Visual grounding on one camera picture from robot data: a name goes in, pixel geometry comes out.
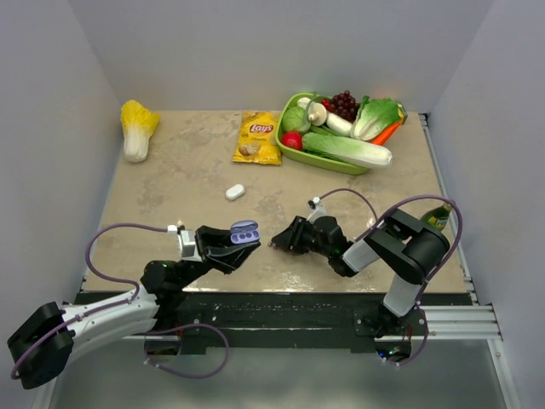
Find green glass bottle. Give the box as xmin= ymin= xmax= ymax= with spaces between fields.
xmin=421 ymin=203 xmax=452 ymax=231

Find green plastic tray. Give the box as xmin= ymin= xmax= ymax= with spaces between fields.
xmin=274 ymin=92 xmax=368 ymax=176

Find small white mushroom toy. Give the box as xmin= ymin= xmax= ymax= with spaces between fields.
xmin=297 ymin=97 xmax=312 ymax=109

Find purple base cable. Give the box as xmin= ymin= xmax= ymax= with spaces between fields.
xmin=143 ymin=322 xmax=231 ymax=379
xmin=382 ymin=306 xmax=429 ymax=366

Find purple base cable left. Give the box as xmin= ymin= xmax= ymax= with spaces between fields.
xmin=143 ymin=322 xmax=231 ymax=379

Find long green napa cabbage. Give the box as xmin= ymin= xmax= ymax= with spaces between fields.
xmin=302 ymin=132 xmax=393 ymax=169

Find round green cabbage toy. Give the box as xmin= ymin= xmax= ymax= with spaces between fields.
xmin=281 ymin=107 xmax=311 ymax=135

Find blue-grey earbud charging case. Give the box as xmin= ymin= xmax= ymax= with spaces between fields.
xmin=229 ymin=220 xmax=261 ymax=245

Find dark red grapes bunch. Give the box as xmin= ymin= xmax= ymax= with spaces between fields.
xmin=321 ymin=90 xmax=359 ymax=123

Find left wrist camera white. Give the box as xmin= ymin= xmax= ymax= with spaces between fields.
xmin=167 ymin=225 xmax=202 ymax=262

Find yellow Lays chips bag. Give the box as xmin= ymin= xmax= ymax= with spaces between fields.
xmin=232 ymin=111 xmax=281 ymax=165

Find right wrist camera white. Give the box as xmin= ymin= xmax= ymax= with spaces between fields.
xmin=307 ymin=197 xmax=328 ymax=224

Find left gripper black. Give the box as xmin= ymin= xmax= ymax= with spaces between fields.
xmin=175 ymin=225 xmax=260 ymax=289

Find white earbud charging case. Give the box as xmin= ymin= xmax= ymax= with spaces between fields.
xmin=225 ymin=184 xmax=246 ymax=201

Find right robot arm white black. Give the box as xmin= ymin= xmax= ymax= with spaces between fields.
xmin=271 ymin=209 xmax=450 ymax=335

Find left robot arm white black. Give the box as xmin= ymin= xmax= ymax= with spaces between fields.
xmin=7 ymin=221 xmax=261 ymax=389

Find aluminium frame rail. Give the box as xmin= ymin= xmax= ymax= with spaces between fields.
xmin=419 ymin=302 xmax=506 ymax=341

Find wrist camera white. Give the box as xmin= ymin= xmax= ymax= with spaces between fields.
xmin=167 ymin=225 xmax=202 ymax=262
xmin=307 ymin=197 xmax=328 ymax=224

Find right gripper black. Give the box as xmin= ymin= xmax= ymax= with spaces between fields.
xmin=272 ymin=216 xmax=332 ymax=259

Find green leafy lettuce toy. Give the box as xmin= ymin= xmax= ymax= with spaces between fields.
xmin=349 ymin=95 xmax=401 ymax=141

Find red tomato toy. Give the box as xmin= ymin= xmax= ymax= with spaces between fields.
xmin=281 ymin=131 xmax=302 ymax=151

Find orange carrot toy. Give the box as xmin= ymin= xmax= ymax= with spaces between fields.
xmin=371 ymin=122 xmax=402 ymax=146

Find white king oyster mushroom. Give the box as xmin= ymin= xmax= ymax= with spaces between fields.
xmin=306 ymin=101 xmax=353 ymax=137

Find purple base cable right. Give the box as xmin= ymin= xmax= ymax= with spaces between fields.
xmin=382 ymin=306 xmax=429 ymax=366

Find yellow napa cabbage toy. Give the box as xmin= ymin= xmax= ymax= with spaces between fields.
xmin=120 ymin=100 xmax=160 ymax=163

